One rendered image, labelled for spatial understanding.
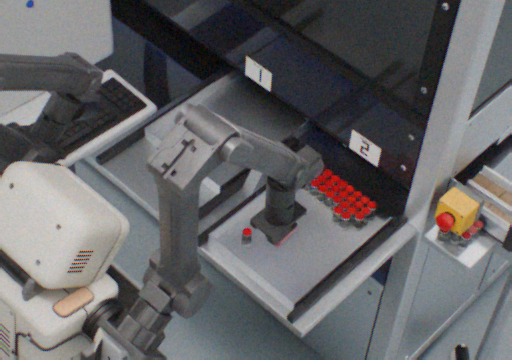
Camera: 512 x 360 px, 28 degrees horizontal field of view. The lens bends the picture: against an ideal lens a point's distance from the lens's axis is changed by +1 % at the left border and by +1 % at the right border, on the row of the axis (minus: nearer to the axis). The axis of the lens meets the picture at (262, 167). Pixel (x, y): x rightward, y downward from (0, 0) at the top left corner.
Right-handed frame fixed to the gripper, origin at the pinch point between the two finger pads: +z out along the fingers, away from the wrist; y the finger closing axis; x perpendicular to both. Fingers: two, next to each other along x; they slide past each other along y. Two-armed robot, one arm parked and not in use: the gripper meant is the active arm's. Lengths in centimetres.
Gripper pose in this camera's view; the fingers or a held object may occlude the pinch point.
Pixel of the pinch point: (276, 242)
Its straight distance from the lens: 206.7
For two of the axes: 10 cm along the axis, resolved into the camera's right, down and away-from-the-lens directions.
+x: -7.3, -5.4, 4.3
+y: 6.9, -5.3, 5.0
